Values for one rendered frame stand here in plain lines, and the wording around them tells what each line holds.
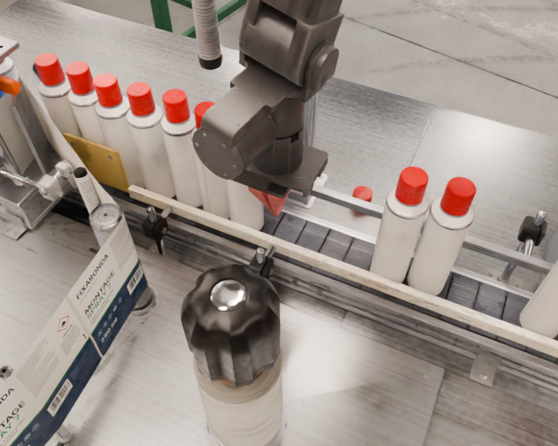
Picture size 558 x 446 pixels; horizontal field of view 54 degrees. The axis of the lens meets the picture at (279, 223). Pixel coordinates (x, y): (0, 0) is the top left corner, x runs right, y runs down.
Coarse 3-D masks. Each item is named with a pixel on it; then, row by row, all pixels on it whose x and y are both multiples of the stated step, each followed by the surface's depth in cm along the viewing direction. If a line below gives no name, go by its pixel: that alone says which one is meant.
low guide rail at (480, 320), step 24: (144, 192) 84; (192, 216) 82; (216, 216) 81; (264, 240) 79; (312, 264) 78; (336, 264) 76; (384, 288) 74; (408, 288) 73; (456, 312) 71; (480, 312) 71; (504, 336) 71; (528, 336) 69
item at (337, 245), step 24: (120, 192) 89; (168, 216) 86; (264, 216) 86; (288, 216) 86; (240, 240) 83; (288, 240) 83; (312, 240) 83; (336, 240) 83; (360, 240) 83; (360, 264) 80; (360, 288) 78; (456, 288) 77; (480, 288) 77; (432, 312) 75; (504, 312) 75; (552, 360) 71
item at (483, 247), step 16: (320, 192) 78; (336, 192) 78; (352, 208) 77; (368, 208) 76; (464, 240) 73; (480, 240) 73; (496, 256) 72; (512, 256) 71; (528, 256) 71; (544, 272) 70
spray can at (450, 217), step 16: (448, 192) 62; (464, 192) 61; (432, 208) 66; (448, 208) 63; (464, 208) 63; (432, 224) 66; (448, 224) 64; (464, 224) 64; (432, 240) 67; (448, 240) 66; (416, 256) 72; (432, 256) 69; (448, 256) 68; (416, 272) 74; (432, 272) 71; (448, 272) 72; (416, 288) 76; (432, 288) 74
